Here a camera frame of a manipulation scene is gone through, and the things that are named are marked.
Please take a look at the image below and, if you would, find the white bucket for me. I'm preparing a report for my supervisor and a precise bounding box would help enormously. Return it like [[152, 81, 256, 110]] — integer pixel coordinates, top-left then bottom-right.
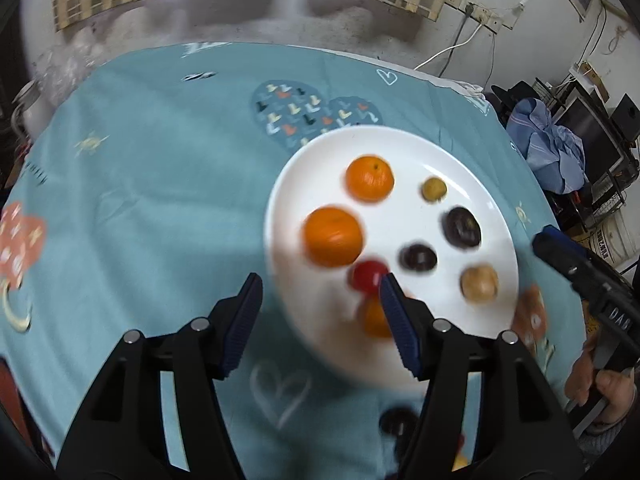
[[588, 212, 639, 269]]

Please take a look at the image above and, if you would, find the small mandarin on plate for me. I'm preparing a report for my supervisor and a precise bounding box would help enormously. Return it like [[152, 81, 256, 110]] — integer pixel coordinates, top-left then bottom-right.
[[345, 155, 395, 203]]

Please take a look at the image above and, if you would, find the small green-yellow fruit on plate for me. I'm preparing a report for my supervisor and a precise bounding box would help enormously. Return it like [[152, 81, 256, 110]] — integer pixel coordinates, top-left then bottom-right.
[[421, 177, 448, 204]]

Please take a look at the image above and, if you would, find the orange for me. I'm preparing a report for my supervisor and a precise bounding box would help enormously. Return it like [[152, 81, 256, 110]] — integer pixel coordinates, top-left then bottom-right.
[[357, 296, 393, 339], [302, 207, 364, 268]]

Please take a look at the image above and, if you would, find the white wall power strip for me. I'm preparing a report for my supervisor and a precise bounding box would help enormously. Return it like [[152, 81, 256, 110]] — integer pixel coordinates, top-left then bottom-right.
[[445, 0, 524, 34]]

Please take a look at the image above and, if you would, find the white power cable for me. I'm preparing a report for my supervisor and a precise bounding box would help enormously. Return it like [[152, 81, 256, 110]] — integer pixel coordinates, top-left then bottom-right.
[[413, 18, 487, 73]]

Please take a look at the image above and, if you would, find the tan small round fruit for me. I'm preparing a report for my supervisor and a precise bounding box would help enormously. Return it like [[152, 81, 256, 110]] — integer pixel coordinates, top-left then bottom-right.
[[460, 264, 499, 304]]

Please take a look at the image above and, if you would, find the white oval plate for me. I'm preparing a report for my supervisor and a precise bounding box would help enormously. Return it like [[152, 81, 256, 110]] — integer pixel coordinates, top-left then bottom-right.
[[264, 126, 518, 393]]

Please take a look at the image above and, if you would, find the red tomato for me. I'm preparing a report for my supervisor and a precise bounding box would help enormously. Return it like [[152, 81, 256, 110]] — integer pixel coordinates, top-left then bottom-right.
[[348, 259, 390, 296]]

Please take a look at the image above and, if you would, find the dark cherry plum on cloth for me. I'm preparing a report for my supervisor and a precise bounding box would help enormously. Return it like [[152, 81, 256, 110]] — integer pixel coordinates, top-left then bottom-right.
[[378, 406, 419, 439]]

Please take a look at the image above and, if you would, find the yellow potato-like fruit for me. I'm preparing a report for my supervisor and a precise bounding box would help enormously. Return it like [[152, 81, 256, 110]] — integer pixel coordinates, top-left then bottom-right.
[[452, 452, 470, 471]]

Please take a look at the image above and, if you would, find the blue clothing pile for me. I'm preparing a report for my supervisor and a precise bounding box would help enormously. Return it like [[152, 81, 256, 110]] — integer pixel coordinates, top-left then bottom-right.
[[506, 98, 588, 195]]

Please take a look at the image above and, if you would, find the teal patterned tablecloth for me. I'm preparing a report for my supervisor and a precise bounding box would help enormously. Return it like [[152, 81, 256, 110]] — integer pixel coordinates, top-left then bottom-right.
[[1, 42, 585, 451]]

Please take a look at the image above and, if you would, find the computer monitor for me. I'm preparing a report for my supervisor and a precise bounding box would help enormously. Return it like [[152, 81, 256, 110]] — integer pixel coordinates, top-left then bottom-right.
[[553, 88, 624, 184]]

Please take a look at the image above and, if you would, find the person's hand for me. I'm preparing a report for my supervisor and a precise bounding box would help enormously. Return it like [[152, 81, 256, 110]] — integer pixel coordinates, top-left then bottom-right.
[[564, 333, 637, 430]]

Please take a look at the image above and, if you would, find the brown wooden chair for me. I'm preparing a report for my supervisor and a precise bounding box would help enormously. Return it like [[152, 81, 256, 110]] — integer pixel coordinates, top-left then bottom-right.
[[0, 359, 52, 466]]

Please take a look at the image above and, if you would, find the dark purple plum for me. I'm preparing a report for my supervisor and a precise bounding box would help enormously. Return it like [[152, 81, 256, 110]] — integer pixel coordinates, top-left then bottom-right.
[[399, 243, 437, 273]]

